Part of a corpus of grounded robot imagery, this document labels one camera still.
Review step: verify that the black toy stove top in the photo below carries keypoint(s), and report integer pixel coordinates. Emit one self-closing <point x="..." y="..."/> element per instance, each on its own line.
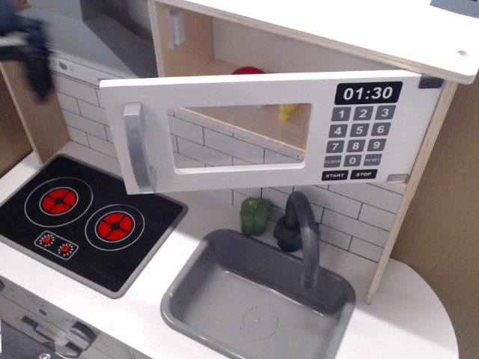
<point x="80" y="221"/>

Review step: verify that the red toy food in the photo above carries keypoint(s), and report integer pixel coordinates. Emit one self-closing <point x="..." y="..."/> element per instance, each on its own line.
<point x="247" y="70"/>

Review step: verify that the dark grey toy faucet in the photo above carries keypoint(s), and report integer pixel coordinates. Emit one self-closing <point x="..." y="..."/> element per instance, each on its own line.
<point x="296" y="230"/>

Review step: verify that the wooden toy microwave cabinet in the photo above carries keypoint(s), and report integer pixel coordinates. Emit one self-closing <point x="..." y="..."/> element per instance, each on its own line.
<point x="211" y="37"/>

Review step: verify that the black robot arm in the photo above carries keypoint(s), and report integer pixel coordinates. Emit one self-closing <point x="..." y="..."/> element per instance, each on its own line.
<point x="34" y="53"/>

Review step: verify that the green toy bell pepper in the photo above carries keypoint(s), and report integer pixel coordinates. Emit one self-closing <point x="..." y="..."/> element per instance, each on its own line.
<point x="254" y="215"/>

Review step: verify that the white toy microwave door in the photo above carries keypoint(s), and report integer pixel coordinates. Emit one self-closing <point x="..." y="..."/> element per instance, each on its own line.
<point x="215" y="132"/>

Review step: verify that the grey toy range hood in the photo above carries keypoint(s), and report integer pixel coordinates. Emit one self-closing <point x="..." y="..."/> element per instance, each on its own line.
<point x="86" y="43"/>

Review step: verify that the yellow toy food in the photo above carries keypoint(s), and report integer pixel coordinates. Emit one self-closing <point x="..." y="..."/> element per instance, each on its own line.
<point x="285" y="110"/>

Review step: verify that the grey oven door handle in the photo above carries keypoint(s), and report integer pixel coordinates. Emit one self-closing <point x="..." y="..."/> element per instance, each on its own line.
<point x="70" y="344"/>

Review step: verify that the grey toy sink basin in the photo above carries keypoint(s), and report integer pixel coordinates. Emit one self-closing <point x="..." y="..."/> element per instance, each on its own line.
<point x="244" y="299"/>

